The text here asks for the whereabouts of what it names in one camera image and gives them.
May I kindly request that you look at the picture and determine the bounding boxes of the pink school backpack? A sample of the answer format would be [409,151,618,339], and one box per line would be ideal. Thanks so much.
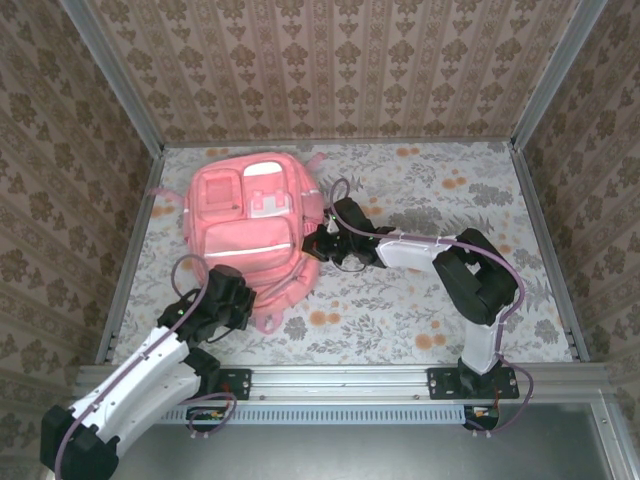
[148,152,329,335]

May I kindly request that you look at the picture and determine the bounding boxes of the floral tablecloth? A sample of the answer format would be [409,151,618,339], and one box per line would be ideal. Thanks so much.
[110,139,576,366]

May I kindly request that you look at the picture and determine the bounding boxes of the grey metal sheet panel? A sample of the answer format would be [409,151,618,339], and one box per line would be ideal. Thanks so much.
[74,402,621,480]

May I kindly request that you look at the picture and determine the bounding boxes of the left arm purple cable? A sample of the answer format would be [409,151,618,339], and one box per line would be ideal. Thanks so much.
[52,253,237,480]

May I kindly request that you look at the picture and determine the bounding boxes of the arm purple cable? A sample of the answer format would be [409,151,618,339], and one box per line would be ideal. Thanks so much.
[52,253,237,480]
[329,178,536,439]

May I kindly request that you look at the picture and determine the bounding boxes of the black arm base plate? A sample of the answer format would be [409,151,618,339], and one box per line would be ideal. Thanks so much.
[163,368,253,400]
[426,367,520,400]

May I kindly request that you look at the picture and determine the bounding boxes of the wide aluminium mounting rail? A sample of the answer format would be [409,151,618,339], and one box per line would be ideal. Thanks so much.
[77,363,609,401]

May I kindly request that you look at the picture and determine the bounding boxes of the grey slotted cable duct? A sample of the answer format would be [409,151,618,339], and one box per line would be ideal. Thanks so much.
[164,404,466,425]

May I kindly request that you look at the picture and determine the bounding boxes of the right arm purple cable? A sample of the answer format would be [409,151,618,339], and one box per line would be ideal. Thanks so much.
[329,178,536,439]

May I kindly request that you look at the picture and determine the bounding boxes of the aluminium frame post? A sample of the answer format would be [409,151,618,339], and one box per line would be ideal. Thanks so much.
[58,0,166,156]
[508,0,610,151]

